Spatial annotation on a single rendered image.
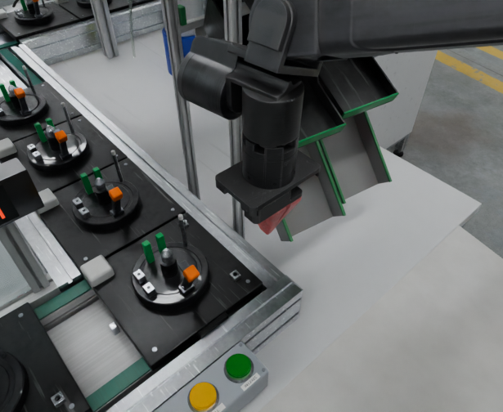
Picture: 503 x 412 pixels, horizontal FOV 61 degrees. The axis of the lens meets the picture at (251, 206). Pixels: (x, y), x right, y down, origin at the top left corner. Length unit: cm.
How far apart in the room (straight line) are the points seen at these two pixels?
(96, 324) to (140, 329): 12
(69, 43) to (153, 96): 46
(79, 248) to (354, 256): 58
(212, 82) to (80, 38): 145
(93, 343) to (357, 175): 62
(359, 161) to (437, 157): 188
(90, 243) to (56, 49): 106
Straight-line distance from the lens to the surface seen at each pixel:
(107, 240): 90
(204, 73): 43
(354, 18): 36
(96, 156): 112
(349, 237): 103
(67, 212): 99
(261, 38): 37
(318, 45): 36
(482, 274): 107
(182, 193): 98
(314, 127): 75
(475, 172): 280
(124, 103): 151
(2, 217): 70
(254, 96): 39
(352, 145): 96
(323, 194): 88
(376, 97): 86
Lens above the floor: 163
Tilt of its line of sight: 45 degrees down
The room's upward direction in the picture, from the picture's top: straight up
